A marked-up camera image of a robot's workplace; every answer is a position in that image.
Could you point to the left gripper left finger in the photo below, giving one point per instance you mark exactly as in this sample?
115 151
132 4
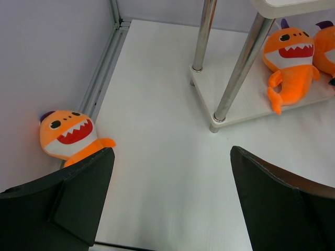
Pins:
60 211

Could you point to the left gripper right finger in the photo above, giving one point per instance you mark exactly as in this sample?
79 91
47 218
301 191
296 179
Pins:
282 211

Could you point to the orange shark plush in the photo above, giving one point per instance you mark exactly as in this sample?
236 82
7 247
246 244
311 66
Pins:
289 53
323 58
70 136

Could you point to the orange shark plush front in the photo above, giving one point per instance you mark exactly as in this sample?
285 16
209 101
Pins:
323 58

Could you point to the white two-tier shelf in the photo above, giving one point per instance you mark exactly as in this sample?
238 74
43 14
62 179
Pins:
268 11

